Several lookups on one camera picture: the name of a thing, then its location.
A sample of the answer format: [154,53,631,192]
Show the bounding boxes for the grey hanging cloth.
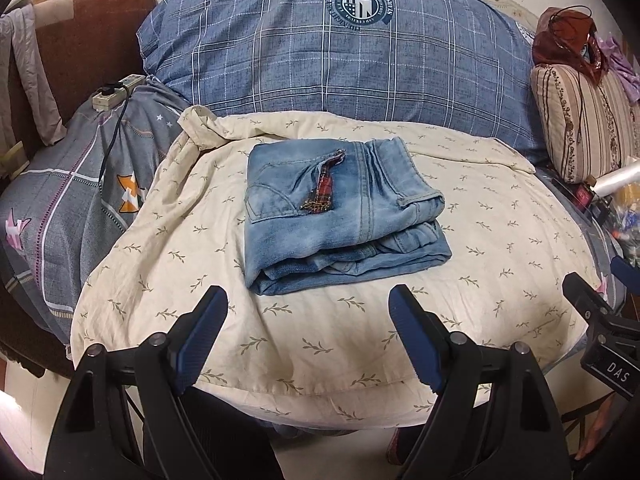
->
[0,4,68,147]

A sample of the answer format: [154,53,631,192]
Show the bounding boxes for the brown headboard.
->
[0,0,158,378]

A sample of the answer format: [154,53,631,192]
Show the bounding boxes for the striped beige pillow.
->
[530,62,640,185]

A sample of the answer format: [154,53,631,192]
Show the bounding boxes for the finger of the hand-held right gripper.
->
[610,255,640,287]
[561,271,616,319]

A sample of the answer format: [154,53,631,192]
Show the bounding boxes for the cream leaf-print blanket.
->
[70,105,601,433]

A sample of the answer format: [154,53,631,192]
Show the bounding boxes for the white power strip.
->
[91,74,147,112]

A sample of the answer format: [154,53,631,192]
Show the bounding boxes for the clear bag of small things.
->
[610,189,640,267]

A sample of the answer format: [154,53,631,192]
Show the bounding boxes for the blue denim pants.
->
[244,136,453,297]

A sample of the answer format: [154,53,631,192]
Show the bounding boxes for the blue plaid pillow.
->
[136,0,551,166]

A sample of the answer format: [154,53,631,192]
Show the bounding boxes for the reddish brown bag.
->
[532,6,612,86]

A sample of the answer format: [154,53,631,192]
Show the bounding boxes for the grey patterned quilt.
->
[0,82,193,347]

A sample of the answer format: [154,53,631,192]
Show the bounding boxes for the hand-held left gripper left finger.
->
[44,285,231,480]

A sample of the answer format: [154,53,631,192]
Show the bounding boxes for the person's bare foot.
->
[574,400,614,462]

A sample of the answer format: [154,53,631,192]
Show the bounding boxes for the dark red box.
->
[570,182,599,211]

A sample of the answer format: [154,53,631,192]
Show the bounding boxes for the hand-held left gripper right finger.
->
[387,284,573,480]

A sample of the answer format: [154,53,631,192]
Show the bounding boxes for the purple cloth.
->
[597,35,640,107]

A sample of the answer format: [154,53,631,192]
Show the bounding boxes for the clear plastic roll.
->
[592,156,640,199]

